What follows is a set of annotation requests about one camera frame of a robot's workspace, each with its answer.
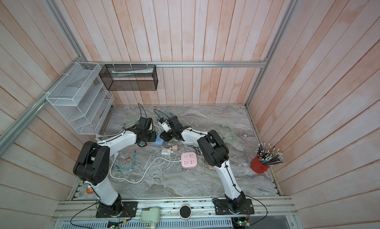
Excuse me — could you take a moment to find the white charger plug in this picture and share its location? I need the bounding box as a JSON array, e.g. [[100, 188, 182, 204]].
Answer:
[[161, 149, 172, 156]]

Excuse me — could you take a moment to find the pink power strip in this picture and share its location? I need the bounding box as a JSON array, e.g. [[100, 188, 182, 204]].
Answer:
[[181, 152, 198, 169]]

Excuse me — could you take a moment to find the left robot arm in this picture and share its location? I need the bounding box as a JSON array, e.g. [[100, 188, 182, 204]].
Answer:
[[73, 130, 157, 217]]

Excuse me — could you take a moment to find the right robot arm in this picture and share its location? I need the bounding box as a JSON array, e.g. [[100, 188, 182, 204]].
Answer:
[[159, 116, 246, 214]]

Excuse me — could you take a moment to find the blue power strip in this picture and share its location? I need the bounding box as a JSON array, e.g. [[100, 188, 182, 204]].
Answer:
[[149, 135, 164, 146]]

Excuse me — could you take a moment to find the black mesh basket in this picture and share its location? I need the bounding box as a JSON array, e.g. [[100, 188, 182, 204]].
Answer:
[[100, 64, 158, 91]]

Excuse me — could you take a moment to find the red round sticker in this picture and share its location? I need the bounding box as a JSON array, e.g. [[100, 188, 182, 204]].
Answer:
[[86, 186, 94, 194]]

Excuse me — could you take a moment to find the black round speaker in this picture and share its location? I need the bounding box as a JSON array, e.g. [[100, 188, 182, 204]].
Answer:
[[179, 204, 192, 220]]

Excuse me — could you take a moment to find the white box device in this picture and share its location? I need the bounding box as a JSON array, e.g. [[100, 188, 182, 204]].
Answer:
[[140, 207, 161, 229]]

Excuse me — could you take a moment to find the red pencil cup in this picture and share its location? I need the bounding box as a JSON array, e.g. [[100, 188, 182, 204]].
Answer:
[[250, 143, 284, 174]]

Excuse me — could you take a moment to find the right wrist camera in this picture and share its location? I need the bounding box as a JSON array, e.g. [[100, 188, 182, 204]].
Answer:
[[158, 118, 171, 132]]

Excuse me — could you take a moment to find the white wire shelf rack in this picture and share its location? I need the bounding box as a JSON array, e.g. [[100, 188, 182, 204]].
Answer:
[[47, 62, 114, 135]]

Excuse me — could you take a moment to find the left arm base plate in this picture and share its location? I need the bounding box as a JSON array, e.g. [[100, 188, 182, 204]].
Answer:
[[96, 201, 138, 218]]

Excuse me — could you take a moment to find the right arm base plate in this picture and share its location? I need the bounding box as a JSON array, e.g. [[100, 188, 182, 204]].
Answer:
[[212, 198, 255, 215]]

